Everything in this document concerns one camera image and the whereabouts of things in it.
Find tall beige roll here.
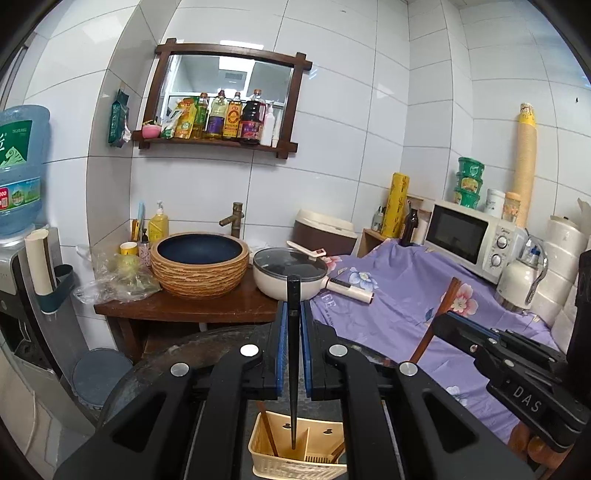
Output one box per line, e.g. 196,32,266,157
512,103,538,228

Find brown white rice cooker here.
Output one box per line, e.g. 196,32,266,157
291,209,358,256

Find person hand under gripper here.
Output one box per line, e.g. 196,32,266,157
508,422,567,479

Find blue water jug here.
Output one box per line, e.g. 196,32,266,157
1,105,50,238

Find brass faucet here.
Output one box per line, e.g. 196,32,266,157
218,202,245,238

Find dark wooden counter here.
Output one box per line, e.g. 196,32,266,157
93,269,283,361

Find black chopstick gold band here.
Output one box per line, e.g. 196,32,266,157
287,275,301,450

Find white electric kettle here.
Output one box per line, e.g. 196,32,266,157
495,236,548,313

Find yellow soap dispenser bottle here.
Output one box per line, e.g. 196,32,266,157
147,200,169,246

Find white pot with glass lid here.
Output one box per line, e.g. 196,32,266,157
252,241,374,304

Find brown wooden chopstick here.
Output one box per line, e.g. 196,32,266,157
256,401,279,457
410,276,463,365

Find white microwave oven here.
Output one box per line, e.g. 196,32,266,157
424,201,528,285

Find teal cup holder with cups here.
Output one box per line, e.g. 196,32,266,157
24,228,74,315

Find woven brown basin sink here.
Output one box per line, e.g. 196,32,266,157
150,232,249,300

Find clear plastic bag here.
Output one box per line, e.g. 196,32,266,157
73,241,161,306

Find green stacked noodle cups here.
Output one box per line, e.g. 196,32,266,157
453,157,485,209

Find wooden framed mirror shelf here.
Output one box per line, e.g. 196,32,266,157
131,38,312,159

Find yellow roll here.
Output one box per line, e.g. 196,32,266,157
381,173,410,238

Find beige perforated utensil holder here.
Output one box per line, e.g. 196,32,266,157
247,412,348,480

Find purple floral cloth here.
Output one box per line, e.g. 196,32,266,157
311,240,556,441

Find water dispenser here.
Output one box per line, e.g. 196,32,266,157
0,225,89,388

